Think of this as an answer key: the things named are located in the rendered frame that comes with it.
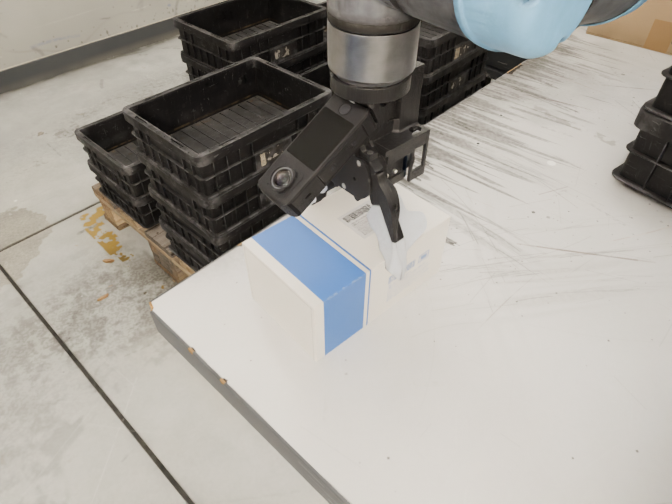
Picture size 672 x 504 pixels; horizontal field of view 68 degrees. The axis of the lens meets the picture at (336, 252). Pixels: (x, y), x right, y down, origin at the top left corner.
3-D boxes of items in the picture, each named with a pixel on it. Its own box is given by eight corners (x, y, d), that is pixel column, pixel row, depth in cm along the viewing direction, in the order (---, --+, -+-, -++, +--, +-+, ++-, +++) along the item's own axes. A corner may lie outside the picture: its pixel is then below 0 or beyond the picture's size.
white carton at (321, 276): (316, 362, 52) (313, 308, 46) (251, 297, 59) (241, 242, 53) (439, 271, 62) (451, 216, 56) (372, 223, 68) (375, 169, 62)
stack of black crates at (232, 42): (250, 176, 170) (230, 44, 138) (198, 143, 185) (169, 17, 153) (330, 131, 191) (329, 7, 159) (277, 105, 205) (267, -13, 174)
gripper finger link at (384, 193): (414, 236, 47) (382, 150, 45) (403, 244, 47) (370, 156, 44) (384, 236, 51) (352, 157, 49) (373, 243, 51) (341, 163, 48)
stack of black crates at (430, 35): (414, 172, 171) (432, 41, 140) (349, 140, 186) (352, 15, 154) (476, 128, 192) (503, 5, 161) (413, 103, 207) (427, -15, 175)
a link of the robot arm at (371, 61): (373, 45, 36) (303, 14, 40) (370, 103, 39) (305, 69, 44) (440, 19, 40) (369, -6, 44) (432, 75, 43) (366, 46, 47)
